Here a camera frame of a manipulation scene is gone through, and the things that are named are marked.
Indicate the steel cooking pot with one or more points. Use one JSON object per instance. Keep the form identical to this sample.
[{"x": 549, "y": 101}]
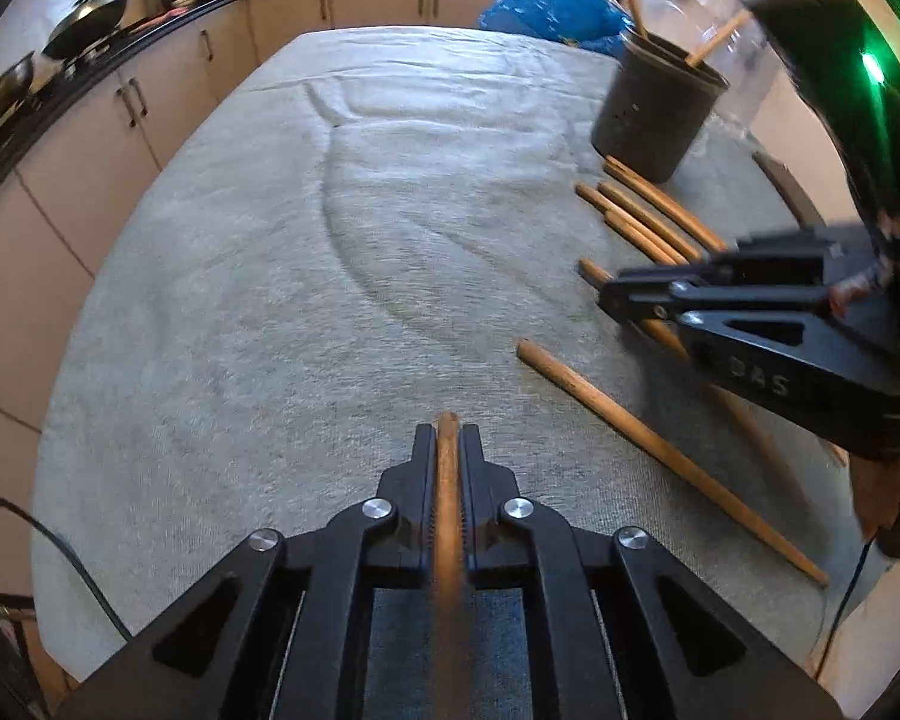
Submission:
[{"x": 7, "y": 90}]

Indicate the person's right hand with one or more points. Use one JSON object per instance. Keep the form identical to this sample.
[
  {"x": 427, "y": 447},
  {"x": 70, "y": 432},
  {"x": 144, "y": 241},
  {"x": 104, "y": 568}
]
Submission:
[{"x": 881, "y": 495}]

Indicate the black kitchen countertop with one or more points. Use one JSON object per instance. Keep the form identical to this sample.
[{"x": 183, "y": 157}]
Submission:
[{"x": 157, "y": 22}]

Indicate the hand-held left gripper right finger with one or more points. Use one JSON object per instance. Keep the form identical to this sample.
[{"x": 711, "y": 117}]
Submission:
[{"x": 471, "y": 480}]

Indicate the black wok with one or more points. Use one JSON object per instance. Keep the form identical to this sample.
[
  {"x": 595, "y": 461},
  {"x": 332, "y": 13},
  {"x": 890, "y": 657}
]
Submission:
[{"x": 90, "y": 19}]

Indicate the beige lower kitchen cabinets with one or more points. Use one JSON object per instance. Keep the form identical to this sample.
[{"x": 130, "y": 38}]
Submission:
[{"x": 67, "y": 187}]

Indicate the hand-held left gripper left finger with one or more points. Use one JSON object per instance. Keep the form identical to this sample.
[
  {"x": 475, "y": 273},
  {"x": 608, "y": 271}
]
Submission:
[{"x": 424, "y": 480}]

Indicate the black chopstick holder cup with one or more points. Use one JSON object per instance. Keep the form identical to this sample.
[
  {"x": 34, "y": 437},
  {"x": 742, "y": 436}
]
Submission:
[{"x": 645, "y": 112}]

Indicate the black smartphone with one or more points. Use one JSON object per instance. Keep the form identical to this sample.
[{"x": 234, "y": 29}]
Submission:
[{"x": 787, "y": 187}]

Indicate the clear glass cup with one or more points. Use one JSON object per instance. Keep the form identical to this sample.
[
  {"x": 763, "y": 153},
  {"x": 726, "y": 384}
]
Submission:
[{"x": 746, "y": 90}]

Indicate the blue plastic bag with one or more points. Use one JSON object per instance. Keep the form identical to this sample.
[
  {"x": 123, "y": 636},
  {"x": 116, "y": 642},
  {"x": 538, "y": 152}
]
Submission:
[{"x": 547, "y": 7}]

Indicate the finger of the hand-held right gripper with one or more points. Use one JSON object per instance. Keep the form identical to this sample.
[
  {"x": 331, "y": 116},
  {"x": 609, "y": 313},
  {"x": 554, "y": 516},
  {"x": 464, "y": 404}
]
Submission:
[
  {"x": 720, "y": 274},
  {"x": 765, "y": 364}
]

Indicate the grey towel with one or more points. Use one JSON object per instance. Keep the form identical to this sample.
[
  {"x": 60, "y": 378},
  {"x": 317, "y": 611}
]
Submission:
[{"x": 270, "y": 277}]

